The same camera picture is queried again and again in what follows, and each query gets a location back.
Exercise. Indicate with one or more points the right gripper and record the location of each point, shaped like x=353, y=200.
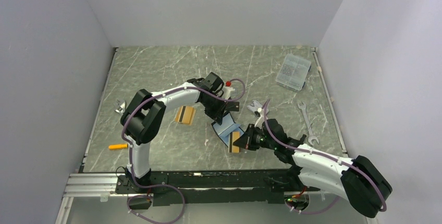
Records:
x=246, y=140

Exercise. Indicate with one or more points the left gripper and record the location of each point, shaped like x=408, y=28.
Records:
x=215, y=114

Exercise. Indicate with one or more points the black leather card holder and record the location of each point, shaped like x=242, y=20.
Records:
x=228, y=126

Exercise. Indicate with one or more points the gold VIP card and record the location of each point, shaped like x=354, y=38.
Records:
x=233, y=137

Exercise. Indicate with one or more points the black card stack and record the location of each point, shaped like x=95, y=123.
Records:
x=232, y=106

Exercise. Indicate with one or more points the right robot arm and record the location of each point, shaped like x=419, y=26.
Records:
x=356, y=180

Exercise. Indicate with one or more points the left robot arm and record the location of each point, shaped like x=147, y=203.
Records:
x=143, y=117

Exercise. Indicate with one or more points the gold card stack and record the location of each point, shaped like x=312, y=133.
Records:
x=185, y=115

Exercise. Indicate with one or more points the silver card stack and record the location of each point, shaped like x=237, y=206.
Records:
x=254, y=105

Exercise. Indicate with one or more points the black yellow screwdriver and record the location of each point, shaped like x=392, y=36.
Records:
x=302, y=139

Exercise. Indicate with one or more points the silver wrench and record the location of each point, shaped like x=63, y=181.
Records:
x=312, y=139

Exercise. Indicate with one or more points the clear plastic screw box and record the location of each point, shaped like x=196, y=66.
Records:
x=293, y=72

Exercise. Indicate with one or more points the small metal clip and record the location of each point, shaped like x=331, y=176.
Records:
x=120, y=106

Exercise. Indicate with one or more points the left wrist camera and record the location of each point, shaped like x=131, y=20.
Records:
x=227, y=90

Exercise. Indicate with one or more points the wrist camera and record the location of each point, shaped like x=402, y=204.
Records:
x=259, y=112
x=227, y=90

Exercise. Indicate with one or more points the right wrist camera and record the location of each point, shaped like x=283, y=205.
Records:
x=259, y=112

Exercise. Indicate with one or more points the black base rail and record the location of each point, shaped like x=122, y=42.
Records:
x=176, y=196

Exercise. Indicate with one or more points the aluminium frame rail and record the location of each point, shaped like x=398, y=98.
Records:
x=102, y=184

